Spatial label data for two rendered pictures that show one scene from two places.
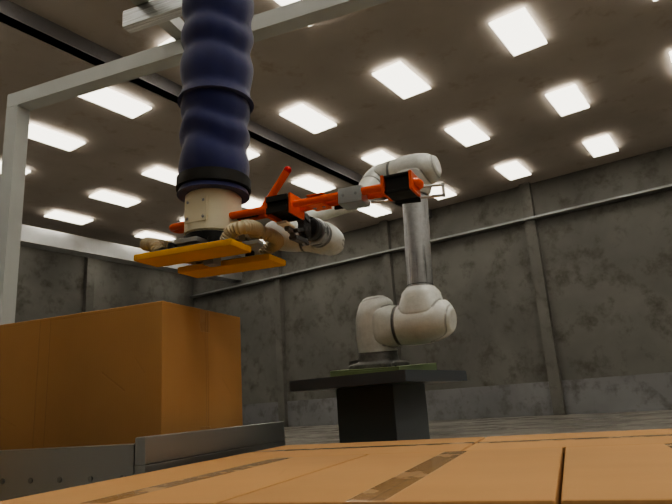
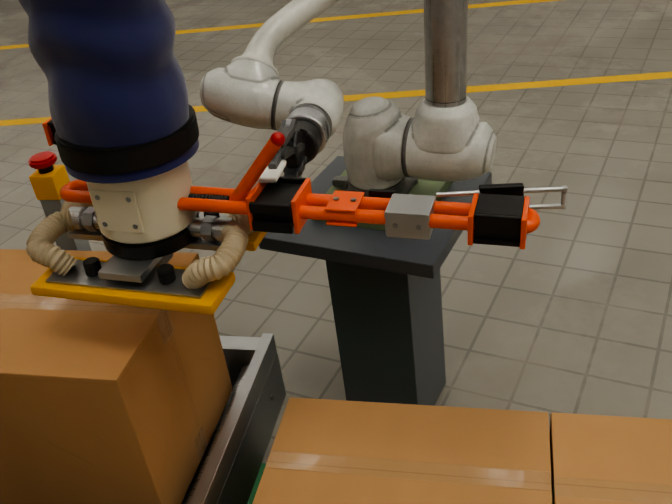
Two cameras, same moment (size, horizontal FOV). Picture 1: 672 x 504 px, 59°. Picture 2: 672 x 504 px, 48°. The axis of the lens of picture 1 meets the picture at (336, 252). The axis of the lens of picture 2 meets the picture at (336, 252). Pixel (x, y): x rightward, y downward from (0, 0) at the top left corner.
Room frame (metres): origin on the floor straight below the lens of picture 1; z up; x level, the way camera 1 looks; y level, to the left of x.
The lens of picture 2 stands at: (0.50, 0.15, 1.79)
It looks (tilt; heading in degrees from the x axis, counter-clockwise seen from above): 33 degrees down; 355
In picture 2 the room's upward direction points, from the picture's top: 8 degrees counter-clockwise
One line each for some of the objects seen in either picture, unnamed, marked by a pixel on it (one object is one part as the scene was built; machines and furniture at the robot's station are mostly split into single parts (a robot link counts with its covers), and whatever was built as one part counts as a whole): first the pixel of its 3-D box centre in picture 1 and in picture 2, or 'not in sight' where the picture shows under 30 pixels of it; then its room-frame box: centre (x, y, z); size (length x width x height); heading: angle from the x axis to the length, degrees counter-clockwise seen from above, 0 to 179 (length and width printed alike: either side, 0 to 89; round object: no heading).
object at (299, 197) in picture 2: (284, 208); (280, 204); (1.59, 0.14, 1.20); 0.10 x 0.08 x 0.06; 156
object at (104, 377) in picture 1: (122, 386); (57, 377); (1.83, 0.68, 0.75); 0.60 x 0.40 x 0.40; 69
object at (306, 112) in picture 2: (315, 232); (306, 131); (1.86, 0.06, 1.20); 0.09 x 0.06 x 0.09; 70
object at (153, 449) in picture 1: (224, 439); (226, 446); (1.70, 0.34, 0.58); 0.70 x 0.03 x 0.06; 160
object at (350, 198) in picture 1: (353, 197); (410, 216); (1.50, -0.06, 1.19); 0.07 x 0.07 x 0.04; 66
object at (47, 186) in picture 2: not in sight; (101, 322); (2.37, 0.71, 0.50); 0.07 x 0.07 x 1.00; 70
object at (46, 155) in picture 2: not in sight; (43, 163); (2.37, 0.71, 1.02); 0.07 x 0.07 x 0.04
